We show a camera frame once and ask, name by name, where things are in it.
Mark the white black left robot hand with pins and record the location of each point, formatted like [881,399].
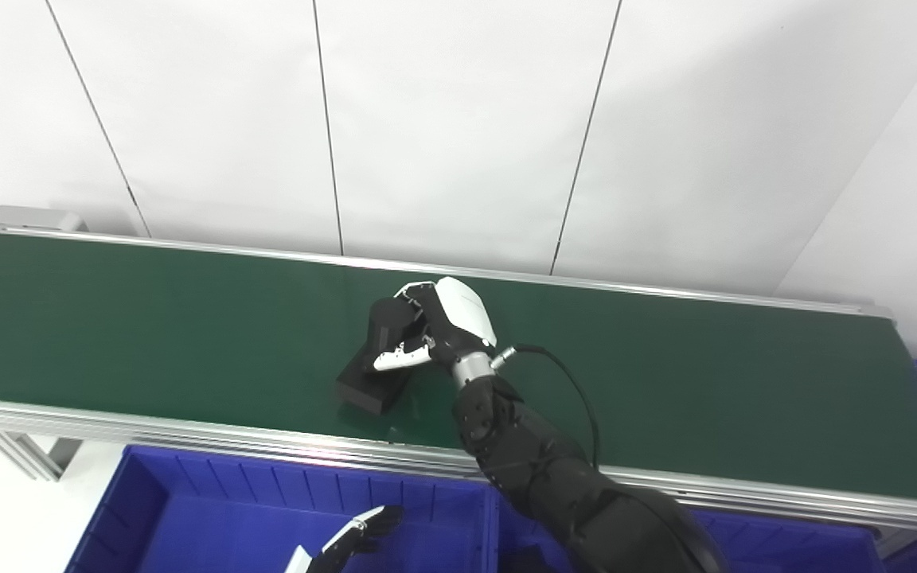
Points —
[363,529]

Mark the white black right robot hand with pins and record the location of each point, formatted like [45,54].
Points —
[462,318]

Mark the black cylinder block part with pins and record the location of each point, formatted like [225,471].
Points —
[383,382]

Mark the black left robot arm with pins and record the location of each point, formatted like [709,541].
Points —
[323,567]

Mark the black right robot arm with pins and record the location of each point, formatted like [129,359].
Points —
[554,477]

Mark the green conveyor belt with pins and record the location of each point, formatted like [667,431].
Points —
[188,434]
[188,334]

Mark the aluminium conveyor support leg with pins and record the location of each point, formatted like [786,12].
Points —
[29,454]

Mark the grey conveyor motor housing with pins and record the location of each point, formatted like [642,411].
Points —
[33,219]

